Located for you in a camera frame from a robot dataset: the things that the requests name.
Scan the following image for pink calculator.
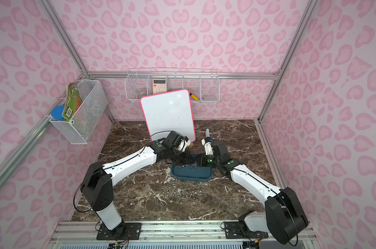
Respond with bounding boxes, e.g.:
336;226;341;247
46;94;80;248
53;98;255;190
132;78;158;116
152;79;167;94

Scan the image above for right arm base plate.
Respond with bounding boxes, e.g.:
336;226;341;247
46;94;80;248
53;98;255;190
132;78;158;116
220;221;269;240

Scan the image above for yellow marker pen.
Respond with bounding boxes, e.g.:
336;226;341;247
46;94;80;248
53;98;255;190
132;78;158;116
190;92;200;101

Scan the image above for white wire wall basket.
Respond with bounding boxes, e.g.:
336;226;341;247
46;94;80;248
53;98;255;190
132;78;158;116
125;70;221;103

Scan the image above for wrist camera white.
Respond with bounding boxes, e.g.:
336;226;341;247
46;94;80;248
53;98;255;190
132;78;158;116
201;137;213;156
178;137;191;152

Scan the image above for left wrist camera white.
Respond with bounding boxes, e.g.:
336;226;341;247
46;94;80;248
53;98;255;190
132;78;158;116
178;137;191;152

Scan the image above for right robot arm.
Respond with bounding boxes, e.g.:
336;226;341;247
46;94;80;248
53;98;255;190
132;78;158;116
200;137;309;244

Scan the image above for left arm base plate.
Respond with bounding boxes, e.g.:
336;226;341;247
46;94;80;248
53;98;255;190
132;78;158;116
96;222;142;242

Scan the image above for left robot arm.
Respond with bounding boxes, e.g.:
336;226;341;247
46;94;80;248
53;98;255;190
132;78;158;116
77;131;192;238

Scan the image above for pink framed whiteboard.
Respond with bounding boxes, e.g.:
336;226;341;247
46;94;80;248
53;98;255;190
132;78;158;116
140;89;196;142

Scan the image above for metal bowl in basket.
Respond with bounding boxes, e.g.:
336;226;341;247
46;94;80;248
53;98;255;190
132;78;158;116
137;91;147;99

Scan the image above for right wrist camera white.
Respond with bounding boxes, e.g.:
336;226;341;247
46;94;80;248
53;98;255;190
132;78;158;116
201;137;213;156

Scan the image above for white mesh side basket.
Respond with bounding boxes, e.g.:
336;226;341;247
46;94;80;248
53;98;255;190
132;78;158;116
50;79;108;145

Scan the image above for pile of wing nuts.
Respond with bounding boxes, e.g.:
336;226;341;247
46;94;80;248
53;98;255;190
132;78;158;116
181;164;199;170

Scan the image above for teal plastic storage box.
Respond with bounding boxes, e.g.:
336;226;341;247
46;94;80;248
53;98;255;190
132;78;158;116
171;154;213;182

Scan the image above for blue round lid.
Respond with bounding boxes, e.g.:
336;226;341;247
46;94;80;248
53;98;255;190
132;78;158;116
51;105;65;121

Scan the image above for green paper packets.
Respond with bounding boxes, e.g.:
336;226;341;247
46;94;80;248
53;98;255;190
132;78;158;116
62;83;83;121

